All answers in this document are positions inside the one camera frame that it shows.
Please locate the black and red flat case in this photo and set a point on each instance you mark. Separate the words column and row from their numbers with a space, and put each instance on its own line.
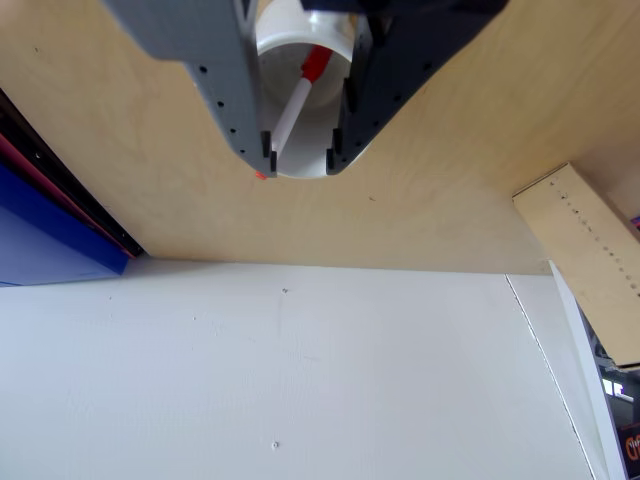
column 65, row 185

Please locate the white mug with red heart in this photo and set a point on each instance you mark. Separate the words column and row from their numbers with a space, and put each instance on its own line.
column 300, row 165

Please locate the black box with orange print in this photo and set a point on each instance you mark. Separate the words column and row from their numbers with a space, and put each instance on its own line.
column 625, row 430

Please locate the blue flat box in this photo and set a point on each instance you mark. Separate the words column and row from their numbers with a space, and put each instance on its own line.
column 45, row 235

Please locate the red and white pen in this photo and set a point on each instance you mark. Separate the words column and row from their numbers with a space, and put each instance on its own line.
column 292, row 110

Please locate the pale wooden plank with holes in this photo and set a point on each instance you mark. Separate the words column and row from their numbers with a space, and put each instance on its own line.
column 595, row 250

